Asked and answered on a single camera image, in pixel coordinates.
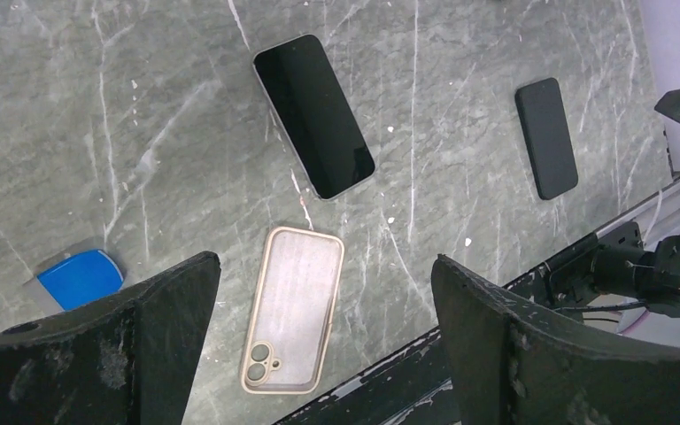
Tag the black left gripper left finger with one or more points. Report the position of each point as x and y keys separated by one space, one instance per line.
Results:
x=129 y=358

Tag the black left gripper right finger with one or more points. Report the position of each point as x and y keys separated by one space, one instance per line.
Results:
x=516 y=362

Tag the black smartphone silver edge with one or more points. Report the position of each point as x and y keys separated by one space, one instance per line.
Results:
x=303 y=90

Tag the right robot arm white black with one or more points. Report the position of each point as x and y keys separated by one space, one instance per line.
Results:
x=615 y=265

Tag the small matte black phone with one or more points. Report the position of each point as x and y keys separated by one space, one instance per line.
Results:
x=545 y=129

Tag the small blue block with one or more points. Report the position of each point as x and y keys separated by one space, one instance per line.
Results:
x=81 y=279

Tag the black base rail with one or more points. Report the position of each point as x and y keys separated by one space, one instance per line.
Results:
x=415 y=380

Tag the aluminium frame rail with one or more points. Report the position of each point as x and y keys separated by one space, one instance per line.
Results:
x=657 y=216

